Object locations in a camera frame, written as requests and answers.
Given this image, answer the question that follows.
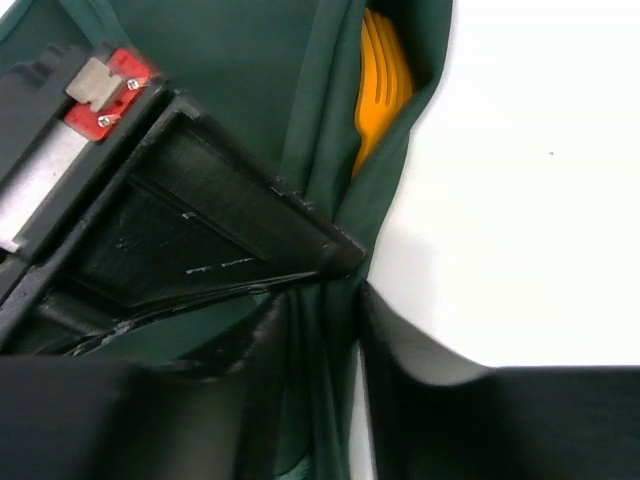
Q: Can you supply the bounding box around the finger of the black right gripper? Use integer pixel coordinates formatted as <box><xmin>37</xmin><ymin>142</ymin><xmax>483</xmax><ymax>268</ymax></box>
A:
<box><xmin>1</xmin><ymin>89</ymin><xmax>364</xmax><ymax>355</ymax></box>

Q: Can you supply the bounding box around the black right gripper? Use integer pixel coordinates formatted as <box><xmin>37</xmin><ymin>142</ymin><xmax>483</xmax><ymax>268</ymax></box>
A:
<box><xmin>1</xmin><ymin>43</ymin><xmax>166</xmax><ymax>280</ymax></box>

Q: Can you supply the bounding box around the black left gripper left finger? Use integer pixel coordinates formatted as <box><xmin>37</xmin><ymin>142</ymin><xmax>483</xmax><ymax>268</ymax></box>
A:
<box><xmin>1</xmin><ymin>295</ymin><xmax>289</xmax><ymax>479</ymax></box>

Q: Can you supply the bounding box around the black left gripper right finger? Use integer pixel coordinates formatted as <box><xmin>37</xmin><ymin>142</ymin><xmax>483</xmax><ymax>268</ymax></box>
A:
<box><xmin>359</xmin><ymin>284</ymin><xmax>639</xmax><ymax>479</ymax></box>

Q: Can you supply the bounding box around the dark green cloth napkin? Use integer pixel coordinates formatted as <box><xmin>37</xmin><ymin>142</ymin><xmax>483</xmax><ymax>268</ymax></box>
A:
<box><xmin>1</xmin><ymin>1</ymin><xmax>453</xmax><ymax>479</ymax></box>

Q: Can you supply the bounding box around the orange plastic fork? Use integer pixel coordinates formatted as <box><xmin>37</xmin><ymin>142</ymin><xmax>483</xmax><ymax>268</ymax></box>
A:
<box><xmin>352</xmin><ymin>9</ymin><xmax>416</xmax><ymax>174</ymax></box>

